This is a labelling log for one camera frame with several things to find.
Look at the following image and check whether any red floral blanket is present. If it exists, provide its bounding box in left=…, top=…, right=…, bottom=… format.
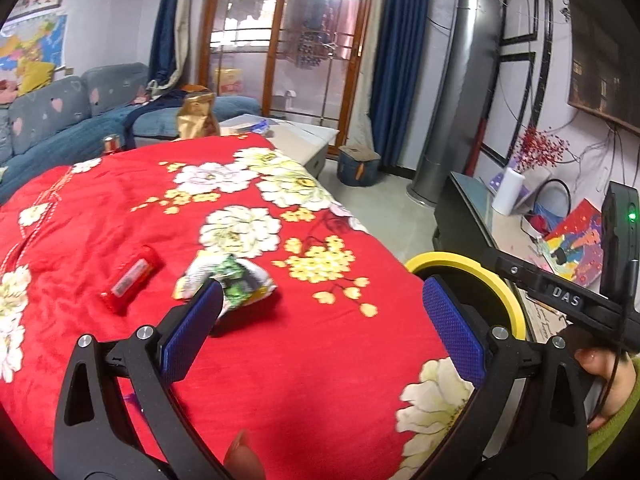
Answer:
left=0, top=132, right=476, bottom=480

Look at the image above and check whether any blue waste basket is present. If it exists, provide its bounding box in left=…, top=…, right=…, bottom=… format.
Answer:
left=337, top=145, right=382, bottom=188

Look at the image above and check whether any wooden framed glass door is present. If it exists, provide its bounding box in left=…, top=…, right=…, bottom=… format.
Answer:
left=197, top=0, right=378, bottom=148

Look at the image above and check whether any blue sofa with hearts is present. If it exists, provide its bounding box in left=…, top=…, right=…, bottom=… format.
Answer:
left=0, top=62, right=263, bottom=206

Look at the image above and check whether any red berry branch decoration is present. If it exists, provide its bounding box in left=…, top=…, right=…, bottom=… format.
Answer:
left=515, top=125, right=572, bottom=173

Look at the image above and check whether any grey tower air conditioner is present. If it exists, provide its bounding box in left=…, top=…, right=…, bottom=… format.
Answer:
left=406, top=0, right=503, bottom=208

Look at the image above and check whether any white coffee table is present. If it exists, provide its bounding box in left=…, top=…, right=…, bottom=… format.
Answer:
left=220, top=114, right=341, bottom=178

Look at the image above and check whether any person's right forearm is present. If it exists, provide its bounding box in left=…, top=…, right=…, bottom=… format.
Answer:
left=587, top=355, right=640, bottom=472

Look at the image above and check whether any yellow-rimmed black trash bin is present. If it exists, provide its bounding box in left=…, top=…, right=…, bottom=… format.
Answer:
left=404, top=251, right=527, bottom=348

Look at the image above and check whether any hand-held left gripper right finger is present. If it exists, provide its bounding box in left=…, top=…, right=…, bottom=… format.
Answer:
left=414, top=275, right=589, bottom=480

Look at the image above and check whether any person's right hand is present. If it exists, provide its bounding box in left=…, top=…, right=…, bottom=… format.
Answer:
left=574, top=346, right=640, bottom=422

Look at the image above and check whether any white paper roll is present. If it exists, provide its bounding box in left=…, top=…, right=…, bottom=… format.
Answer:
left=492, top=166, right=525, bottom=216

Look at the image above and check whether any colourful picture book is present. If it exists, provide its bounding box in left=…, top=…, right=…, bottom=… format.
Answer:
left=542, top=199, right=606, bottom=286

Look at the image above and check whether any golden paper bag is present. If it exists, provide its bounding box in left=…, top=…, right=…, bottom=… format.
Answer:
left=175, top=91, right=221, bottom=141

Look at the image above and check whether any red snack bar packet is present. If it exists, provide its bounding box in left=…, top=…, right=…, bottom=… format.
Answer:
left=98, top=245, right=163, bottom=315

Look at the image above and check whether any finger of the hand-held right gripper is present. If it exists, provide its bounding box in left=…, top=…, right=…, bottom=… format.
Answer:
left=481, top=251, right=547, bottom=294

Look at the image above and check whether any person's left hand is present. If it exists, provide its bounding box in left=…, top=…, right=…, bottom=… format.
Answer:
left=223, top=429, right=267, bottom=480

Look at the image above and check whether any blue curtain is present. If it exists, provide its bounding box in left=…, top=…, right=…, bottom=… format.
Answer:
left=369, top=0, right=432, bottom=180
left=149, top=0, right=201, bottom=98

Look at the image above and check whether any yellow pillow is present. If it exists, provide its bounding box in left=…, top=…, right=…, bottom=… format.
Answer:
left=17, top=60, right=55, bottom=96

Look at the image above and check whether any white green snack packet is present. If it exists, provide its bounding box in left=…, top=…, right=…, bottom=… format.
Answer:
left=172, top=252, right=278, bottom=321

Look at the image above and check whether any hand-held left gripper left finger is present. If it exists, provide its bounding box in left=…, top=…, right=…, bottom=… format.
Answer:
left=52, top=279, right=232, bottom=480

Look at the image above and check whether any country map poster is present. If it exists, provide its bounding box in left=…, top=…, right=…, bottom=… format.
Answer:
left=0, top=14, right=68, bottom=81

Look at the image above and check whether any wall television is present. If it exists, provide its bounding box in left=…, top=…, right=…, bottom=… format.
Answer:
left=565, top=0, right=640, bottom=137

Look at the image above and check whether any black cable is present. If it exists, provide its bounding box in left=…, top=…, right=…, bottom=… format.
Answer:
left=532, top=177, right=573, bottom=231

